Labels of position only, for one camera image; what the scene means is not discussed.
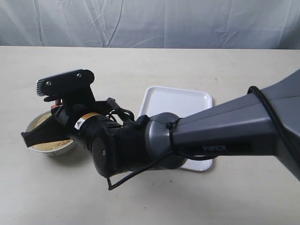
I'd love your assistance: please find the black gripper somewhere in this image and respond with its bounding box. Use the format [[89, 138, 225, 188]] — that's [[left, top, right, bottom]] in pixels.
[[21, 85, 121, 152]]

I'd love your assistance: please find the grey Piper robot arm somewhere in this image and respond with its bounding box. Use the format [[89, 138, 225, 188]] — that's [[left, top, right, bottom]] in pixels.
[[22, 69, 300, 190]]

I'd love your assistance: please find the white ceramic bowl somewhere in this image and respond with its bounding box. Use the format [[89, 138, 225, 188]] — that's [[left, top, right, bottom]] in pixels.
[[25, 111, 76, 158]]

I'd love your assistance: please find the white rectangular plastic tray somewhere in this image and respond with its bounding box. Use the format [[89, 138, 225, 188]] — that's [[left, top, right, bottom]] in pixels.
[[139, 86, 213, 158]]

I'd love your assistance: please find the grey-blue backdrop cloth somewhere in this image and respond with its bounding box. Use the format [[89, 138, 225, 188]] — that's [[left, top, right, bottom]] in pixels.
[[0, 0, 300, 49]]

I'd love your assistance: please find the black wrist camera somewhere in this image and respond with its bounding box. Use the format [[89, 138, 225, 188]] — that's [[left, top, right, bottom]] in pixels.
[[36, 69, 95, 97]]

